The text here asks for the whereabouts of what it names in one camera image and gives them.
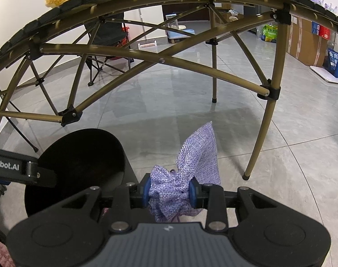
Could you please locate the purple knitted drawstring pouch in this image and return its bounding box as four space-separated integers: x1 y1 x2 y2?
148 122 221 223

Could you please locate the black round trash bin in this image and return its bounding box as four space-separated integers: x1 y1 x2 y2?
25 128 138 217

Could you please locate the black folding camp chair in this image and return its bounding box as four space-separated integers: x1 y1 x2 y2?
84 12 135 87

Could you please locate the tan folding slat table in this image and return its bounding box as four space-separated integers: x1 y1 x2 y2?
0 0 338 180

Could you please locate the green snack bag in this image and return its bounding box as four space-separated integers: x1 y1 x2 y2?
261 25 278 43

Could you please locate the large brown cardboard box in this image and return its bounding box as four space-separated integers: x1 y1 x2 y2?
286 15 331 67

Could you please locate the blue shopping bag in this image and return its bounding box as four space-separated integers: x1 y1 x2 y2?
328 48 338 79

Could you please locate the black camera tripod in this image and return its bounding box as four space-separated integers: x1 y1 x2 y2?
5 116 38 153

